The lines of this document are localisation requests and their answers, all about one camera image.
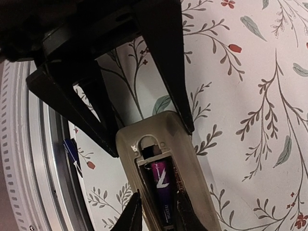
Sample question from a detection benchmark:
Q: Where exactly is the white grey remote control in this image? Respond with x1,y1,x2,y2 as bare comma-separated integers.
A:
115,111,220,231

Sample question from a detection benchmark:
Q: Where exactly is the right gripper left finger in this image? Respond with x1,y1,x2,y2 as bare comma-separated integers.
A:
113,191,142,231

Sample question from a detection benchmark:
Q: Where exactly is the black battery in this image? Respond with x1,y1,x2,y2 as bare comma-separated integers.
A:
63,138,83,178
151,160,173,225

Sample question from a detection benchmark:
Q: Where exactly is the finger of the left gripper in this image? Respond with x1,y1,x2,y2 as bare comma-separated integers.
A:
26,60,119,158
132,0,194,132

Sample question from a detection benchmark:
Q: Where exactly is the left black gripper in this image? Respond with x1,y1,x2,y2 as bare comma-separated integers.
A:
0,0,141,62

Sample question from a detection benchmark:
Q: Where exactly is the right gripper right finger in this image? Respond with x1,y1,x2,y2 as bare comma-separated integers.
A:
175,191,205,231

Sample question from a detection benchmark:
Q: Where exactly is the aluminium front rail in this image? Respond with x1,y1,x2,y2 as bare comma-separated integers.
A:
0,62,94,231

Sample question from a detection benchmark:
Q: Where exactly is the floral patterned table mat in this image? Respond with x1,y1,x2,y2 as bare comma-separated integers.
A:
69,0,308,231

